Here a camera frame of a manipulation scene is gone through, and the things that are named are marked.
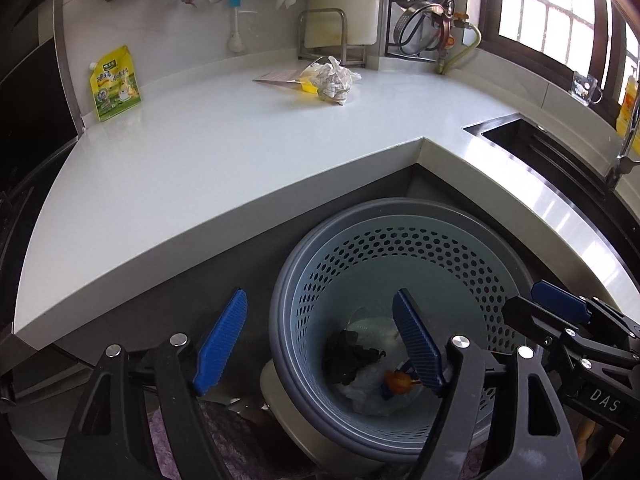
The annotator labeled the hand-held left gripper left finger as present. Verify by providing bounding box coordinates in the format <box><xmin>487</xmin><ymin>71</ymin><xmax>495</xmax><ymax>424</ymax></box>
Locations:
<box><xmin>57</xmin><ymin>287</ymin><xmax>248</xmax><ymax>480</ymax></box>

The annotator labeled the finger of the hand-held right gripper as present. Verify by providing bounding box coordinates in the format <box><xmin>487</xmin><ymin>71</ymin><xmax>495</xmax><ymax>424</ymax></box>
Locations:
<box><xmin>502</xmin><ymin>296</ymin><xmax>581</xmax><ymax>348</ymax></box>
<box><xmin>531</xmin><ymin>280</ymin><xmax>638</xmax><ymax>333</ymax></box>

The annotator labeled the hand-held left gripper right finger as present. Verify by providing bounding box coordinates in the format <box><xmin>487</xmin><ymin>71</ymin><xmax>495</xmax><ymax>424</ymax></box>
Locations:
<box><xmin>392</xmin><ymin>287</ymin><xmax>583</xmax><ymax>480</ymax></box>

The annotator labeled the orange snack wrapper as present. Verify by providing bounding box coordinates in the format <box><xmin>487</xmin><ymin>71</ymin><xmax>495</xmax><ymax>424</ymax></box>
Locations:
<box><xmin>380</xmin><ymin>367</ymin><xmax>421</xmax><ymax>396</ymax></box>

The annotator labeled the dark cloth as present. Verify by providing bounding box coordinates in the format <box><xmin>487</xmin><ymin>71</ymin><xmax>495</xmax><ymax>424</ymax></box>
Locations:
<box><xmin>322</xmin><ymin>329</ymin><xmax>388</xmax><ymax>386</ymax></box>

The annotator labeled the clear plastic bag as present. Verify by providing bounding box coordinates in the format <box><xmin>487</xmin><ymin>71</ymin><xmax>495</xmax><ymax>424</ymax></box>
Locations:
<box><xmin>335</xmin><ymin>310</ymin><xmax>436</xmax><ymax>416</ymax></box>

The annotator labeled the grey perforated waste bin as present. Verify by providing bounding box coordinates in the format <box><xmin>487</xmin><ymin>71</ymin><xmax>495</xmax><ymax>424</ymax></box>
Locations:
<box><xmin>269</xmin><ymin>197</ymin><xmax>538</xmax><ymax>466</ymax></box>

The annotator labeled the beige plastic base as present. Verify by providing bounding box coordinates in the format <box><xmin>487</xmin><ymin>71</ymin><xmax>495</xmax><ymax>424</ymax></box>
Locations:
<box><xmin>260</xmin><ymin>360</ymin><xmax>351</xmax><ymax>466</ymax></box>

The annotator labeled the purple fuzzy cloth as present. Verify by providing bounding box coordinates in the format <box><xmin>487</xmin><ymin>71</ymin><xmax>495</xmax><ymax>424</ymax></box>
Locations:
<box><xmin>147</xmin><ymin>400</ymin><xmax>281</xmax><ymax>480</ymax></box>

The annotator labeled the steel kitchen sink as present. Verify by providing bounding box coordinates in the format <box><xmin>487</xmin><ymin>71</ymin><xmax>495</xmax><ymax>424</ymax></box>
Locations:
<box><xmin>462</xmin><ymin>114</ymin><xmax>640</xmax><ymax>281</ymax></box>

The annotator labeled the metal faucet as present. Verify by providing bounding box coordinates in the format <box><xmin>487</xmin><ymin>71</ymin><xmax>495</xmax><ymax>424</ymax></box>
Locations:
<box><xmin>605</xmin><ymin>105</ymin><xmax>640</xmax><ymax>191</ymax></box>

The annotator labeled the yellow detergent bottle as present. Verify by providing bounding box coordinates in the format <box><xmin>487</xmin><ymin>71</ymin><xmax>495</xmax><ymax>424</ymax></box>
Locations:
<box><xmin>616</xmin><ymin>67</ymin><xmax>640</xmax><ymax>156</ymax></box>

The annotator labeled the black gas stove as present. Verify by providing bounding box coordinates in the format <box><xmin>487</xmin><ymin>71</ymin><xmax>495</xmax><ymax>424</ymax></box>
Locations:
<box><xmin>0</xmin><ymin>160</ymin><xmax>46</xmax><ymax>311</ymax></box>

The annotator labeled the yellow seasoning pouch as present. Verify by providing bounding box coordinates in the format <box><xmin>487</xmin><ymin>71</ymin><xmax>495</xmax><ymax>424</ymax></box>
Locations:
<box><xmin>90</xmin><ymin>45</ymin><xmax>142</xmax><ymax>123</ymax></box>

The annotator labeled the crumpled white wrapper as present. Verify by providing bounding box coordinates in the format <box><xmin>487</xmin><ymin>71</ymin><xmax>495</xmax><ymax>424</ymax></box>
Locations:
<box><xmin>307</xmin><ymin>56</ymin><xmax>362</xmax><ymax>107</ymax></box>

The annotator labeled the barred window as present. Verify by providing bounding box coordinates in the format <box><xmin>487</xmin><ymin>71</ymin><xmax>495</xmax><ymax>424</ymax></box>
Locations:
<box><xmin>480</xmin><ymin>0</ymin><xmax>640</xmax><ymax>68</ymax></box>

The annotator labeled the red gas valve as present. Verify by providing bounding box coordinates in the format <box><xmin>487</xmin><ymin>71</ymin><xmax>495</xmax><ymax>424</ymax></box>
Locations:
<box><xmin>432</xmin><ymin>7</ymin><xmax>471</xmax><ymax>53</ymax></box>

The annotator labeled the round metal pot lid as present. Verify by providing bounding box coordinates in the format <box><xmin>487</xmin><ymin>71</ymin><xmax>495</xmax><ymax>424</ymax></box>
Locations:
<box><xmin>395</xmin><ymin>2</ymin><xmax>453</xmax><ymax>56</ymax></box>

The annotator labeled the white brush with blue band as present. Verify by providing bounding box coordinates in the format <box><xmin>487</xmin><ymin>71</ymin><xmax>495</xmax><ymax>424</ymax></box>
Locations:
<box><xmin>227</xmin><ymin>0</ymin><xmax>246</xmax><ymax>52</ymax></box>

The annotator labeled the black range hood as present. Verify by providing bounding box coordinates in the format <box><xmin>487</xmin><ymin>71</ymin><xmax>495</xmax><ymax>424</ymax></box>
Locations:
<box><xmin>0</xmin><ymin>0</ymin><xmax>81</xmax><ymax>161</ymax></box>

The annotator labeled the metal cutting board rack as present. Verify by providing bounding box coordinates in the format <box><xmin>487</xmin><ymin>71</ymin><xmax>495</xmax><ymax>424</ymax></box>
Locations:
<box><xmin>297</xmin><ymin>8</ymin><xmax>368</xmax><ymax>68</ymax></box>

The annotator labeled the black dish rack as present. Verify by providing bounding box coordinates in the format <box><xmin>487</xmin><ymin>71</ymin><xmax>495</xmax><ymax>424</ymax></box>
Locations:
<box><xmin>384</xmin><ymin>0</ymin><xmax>483</xmax><ymax>63</ymax></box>

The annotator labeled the white cutting board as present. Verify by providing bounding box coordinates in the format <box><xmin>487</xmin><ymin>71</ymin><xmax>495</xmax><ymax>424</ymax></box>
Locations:
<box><xmin>306</xmin><ymin>0</ymin><xmax>385</xmax><ymax>46</ymax></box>

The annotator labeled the yellow gas hose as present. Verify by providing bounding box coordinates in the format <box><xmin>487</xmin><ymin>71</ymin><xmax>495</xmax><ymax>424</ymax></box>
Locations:
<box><xmin>437</xmin><ymin>22</ymin><xmax>482</xmax><ymax>75</ymax></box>

